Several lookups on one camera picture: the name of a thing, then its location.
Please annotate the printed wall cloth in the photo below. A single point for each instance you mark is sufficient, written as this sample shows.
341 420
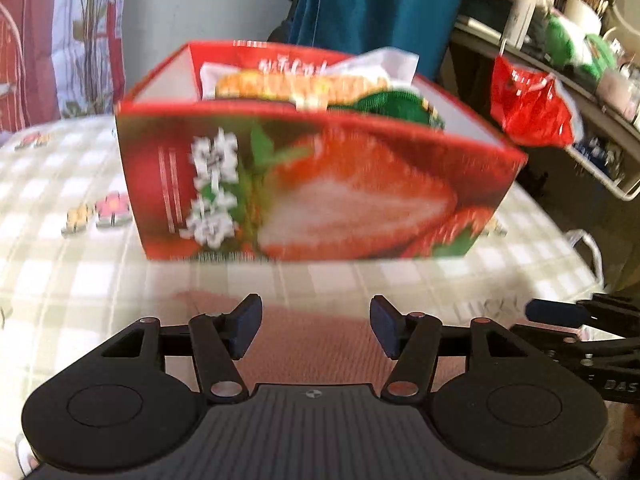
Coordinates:
50 35

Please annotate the red plastic bag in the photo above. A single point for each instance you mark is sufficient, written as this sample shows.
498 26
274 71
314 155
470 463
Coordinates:
525 100

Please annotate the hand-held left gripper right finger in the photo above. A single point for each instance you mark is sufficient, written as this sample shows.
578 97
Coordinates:
385 325

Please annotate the pink cloth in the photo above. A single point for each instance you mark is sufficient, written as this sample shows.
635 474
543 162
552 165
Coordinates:
310 345

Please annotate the teal curtain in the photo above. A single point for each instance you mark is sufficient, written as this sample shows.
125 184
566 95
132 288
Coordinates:
390 5

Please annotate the clear plastic jar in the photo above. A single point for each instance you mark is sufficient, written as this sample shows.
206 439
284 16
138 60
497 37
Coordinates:
615 92

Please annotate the white brush holder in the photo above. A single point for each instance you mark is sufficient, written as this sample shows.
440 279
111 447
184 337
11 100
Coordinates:
582 15

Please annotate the white spray bottle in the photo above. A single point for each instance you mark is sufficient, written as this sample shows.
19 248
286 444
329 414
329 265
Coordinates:
520 15

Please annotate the green tassel knot ornament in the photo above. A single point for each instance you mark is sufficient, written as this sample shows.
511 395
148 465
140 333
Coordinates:
395 105

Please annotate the dark zip case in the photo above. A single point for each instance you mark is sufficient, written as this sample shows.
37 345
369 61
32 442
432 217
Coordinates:
485 5

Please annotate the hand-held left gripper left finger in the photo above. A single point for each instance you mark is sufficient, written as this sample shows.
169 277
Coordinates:
247 325

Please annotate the black desk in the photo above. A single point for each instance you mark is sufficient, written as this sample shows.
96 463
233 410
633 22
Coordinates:
480 85

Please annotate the green plush toy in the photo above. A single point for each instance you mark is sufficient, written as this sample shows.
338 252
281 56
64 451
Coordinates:
560 40

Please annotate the black tripod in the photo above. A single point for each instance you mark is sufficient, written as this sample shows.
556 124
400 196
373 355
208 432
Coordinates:
287 20

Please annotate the white plastic bag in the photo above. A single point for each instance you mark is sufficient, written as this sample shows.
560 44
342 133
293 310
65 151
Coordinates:
576 110

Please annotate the round white mirror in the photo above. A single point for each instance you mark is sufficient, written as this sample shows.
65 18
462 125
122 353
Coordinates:
630 10

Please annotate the red strawberry cardboard box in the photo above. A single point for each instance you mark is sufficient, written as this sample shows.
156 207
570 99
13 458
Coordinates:
350 200

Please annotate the blue patterned bag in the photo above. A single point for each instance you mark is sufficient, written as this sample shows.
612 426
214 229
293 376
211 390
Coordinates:
600 160

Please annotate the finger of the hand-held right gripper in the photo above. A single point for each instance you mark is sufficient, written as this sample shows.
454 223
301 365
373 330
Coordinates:
555 311
545 335

